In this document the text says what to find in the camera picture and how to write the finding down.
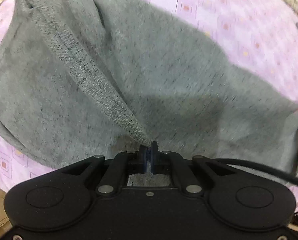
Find grey speckled pants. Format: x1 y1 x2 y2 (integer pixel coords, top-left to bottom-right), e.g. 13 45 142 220
0 0 298 172

